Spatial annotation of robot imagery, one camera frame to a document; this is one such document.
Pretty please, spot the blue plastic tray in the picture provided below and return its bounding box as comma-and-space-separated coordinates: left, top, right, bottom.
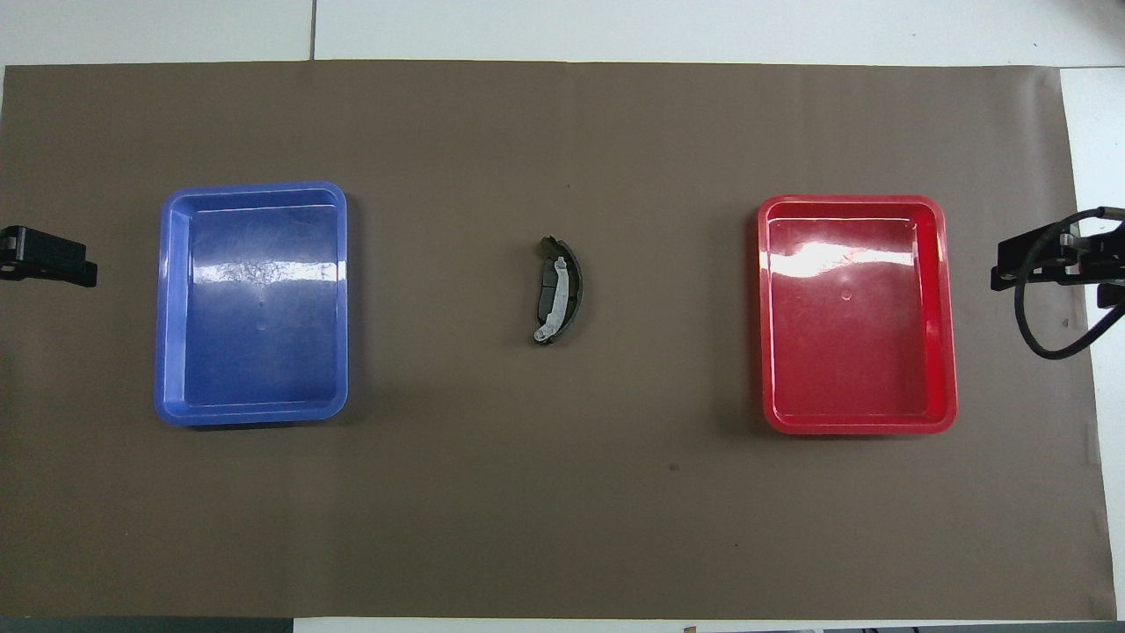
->
154, 181, 350, 428

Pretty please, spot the grey brake pad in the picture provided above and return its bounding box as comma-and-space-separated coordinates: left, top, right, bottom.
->
538, 255, 572, 324

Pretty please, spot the curved brake shoe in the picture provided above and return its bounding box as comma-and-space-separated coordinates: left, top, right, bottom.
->
531, 234, 585, 347

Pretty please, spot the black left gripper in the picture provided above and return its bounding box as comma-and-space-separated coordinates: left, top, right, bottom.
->
0, 225, 98, 288

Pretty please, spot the red plastic tray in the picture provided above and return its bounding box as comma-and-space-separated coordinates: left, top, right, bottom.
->
757, 194, 958, 436

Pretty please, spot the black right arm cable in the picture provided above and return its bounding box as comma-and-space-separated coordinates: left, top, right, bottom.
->
1013, 206, 1125, 360

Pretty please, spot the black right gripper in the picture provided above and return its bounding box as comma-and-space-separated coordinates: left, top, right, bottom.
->
991, 222, 1125, 293

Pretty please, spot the brown table mat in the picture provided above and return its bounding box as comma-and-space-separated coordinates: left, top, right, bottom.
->
0, 59, 1118, 622

